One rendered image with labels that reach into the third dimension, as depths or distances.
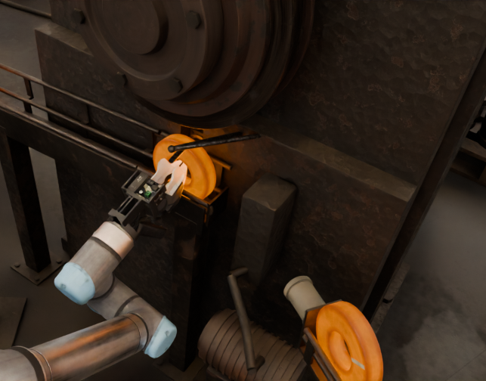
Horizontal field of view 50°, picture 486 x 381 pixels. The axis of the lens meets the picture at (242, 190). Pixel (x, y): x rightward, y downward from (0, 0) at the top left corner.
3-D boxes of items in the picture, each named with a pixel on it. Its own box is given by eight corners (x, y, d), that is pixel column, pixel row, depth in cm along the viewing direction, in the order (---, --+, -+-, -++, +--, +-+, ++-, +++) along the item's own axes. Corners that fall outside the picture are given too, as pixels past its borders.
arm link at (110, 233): (125, 266, 102) (94, 246, 105) (140, 248, 104) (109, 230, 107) (116, 249, 96) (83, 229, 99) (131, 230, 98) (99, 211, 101)
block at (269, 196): (252, 243, 123) (267, 166, 108) (281, 259, 121) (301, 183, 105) (228, 271, 116) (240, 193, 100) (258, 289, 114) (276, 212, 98)
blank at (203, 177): (162, 122, 112) (151, 128, 110) (218, 151, 106) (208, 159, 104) (162, 177, 123) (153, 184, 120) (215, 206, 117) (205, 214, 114)
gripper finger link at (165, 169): (181, 147, 109) (154, 178, 105) (185, 164, 114) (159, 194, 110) (169, 141, 110) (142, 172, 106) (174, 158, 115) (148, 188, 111)
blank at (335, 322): (335, 370, 97) (320, 375, 96) (326, 291, 95) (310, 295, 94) (388, 407, 83) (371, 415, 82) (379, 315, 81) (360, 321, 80)
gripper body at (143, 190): (168, 182, 102) (129, 228, 97) (174, 204, 109) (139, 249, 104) (138, 165, 104) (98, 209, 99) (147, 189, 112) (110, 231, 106)
